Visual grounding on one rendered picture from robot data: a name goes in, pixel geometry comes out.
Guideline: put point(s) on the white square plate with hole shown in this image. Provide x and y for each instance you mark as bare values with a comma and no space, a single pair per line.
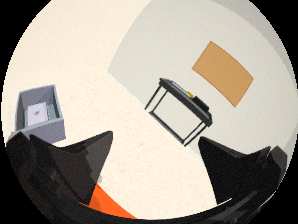
37,113

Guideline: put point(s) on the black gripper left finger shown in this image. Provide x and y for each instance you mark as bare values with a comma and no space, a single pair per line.
79,164

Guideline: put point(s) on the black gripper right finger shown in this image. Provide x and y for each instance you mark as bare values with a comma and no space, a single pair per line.
227,168

